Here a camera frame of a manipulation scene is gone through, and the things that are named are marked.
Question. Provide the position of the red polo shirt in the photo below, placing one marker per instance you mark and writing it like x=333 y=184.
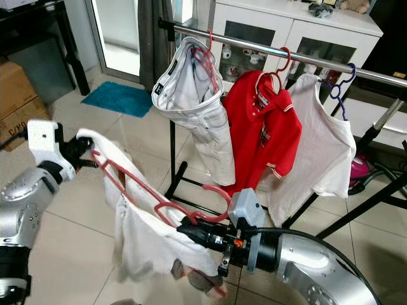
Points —
x=261 y=140

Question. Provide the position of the white low television bench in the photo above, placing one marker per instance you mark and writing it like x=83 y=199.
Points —
x=395 y=135

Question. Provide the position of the red clothes hanger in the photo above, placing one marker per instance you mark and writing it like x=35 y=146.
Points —
x=287 y=58
x=222 y=192
x=211 y=39

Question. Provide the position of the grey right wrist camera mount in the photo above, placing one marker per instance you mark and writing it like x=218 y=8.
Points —
x=245 y=210

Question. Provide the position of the black television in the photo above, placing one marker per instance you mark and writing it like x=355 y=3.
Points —
x=391 y=38

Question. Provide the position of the black shelf table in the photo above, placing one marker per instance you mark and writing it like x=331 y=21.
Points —
x=25 y=19

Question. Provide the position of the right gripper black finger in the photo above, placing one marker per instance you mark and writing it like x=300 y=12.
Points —
x=200 y=239
x=197 y=225

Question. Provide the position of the grey robot leg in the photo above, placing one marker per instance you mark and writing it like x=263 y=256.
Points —
x=126 y=302

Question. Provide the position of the black clothes rack silver rail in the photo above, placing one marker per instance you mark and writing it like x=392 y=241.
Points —
x=254 y=46

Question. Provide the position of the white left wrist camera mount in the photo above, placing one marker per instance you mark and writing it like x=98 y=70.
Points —
x=44 y=146

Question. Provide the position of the white cabinet glass doors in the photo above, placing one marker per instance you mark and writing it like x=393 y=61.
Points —
x=280 y=14

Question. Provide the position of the white t-shirt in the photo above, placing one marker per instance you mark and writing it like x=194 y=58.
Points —
x=318 y=152
x=152 y=244

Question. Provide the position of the pink vacuum cleaner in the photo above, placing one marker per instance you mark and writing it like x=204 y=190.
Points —
x=359 y=168

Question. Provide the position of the dark grey plush toy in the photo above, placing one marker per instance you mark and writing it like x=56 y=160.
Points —
x=321 y=9

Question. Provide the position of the teal floor mat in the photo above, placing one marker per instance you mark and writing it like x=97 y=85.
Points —
x=117 y=98

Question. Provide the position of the beige plush toy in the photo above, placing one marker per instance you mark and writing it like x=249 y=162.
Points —
x=354 y=6

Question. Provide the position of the plain cardboard box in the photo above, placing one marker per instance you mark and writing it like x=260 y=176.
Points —
x=9 y=89

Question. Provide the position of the purple clothes hanger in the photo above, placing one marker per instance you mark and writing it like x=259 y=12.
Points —
x=338 y=95

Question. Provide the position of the dark grey panel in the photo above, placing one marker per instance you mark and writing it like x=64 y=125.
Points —
x=41 y=70

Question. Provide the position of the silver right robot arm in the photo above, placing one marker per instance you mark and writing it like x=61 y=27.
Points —
x=311 y=273

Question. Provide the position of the white box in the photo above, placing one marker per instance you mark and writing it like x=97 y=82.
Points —
x=16 y=4

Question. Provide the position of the white jeans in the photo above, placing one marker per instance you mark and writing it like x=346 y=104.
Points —
x=197 y=121

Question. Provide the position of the dark grey curtain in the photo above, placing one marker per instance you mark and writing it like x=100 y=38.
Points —
x=156 y=44

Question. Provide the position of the grey framed glass door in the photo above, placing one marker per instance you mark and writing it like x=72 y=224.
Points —
x=117 y=32

